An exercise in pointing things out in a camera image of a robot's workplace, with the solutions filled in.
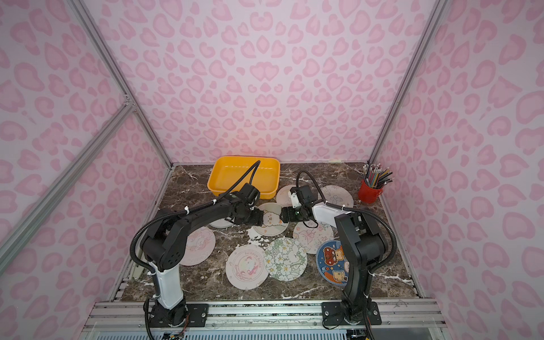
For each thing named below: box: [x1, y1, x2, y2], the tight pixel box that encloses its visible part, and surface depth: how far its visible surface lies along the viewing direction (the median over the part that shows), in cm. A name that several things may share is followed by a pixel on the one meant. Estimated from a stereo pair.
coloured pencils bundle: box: [362, 162, 395, 190], surface depth 97 cm
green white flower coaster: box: [263, 237, 308, 282], surface depth 88 cm
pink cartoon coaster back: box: [276, 184, 297, 208], surface depth 109 cm
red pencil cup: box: [358, 178, 384, 204], surface depth 100 cm
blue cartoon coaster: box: [315, 240, 350, 287], surface depth 86 cm
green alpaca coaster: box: [252, 202, 289, 237], surface depth 97 cm
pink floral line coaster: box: [293, 221, 335, 255], surface depth 94 cm
